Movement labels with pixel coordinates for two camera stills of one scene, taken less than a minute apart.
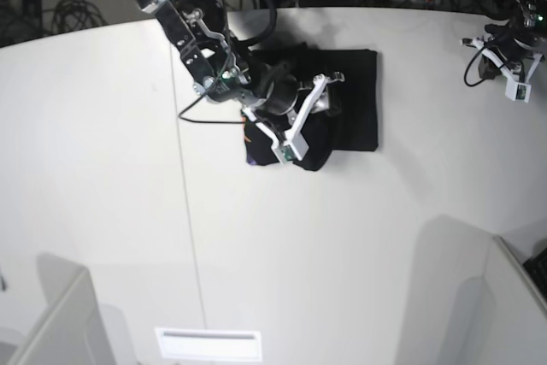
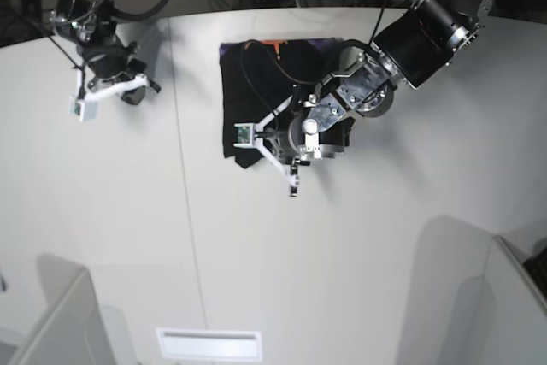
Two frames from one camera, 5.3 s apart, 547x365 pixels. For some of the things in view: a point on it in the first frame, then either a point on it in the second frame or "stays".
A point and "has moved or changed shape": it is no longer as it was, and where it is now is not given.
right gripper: [511, 44] to [324, 132]
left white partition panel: [71, 329] stays
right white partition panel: [501, 317] stays
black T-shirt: [351, 126] has moved or changed shape
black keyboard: [537, 267] stays
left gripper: [279, 91] to [115, 61]
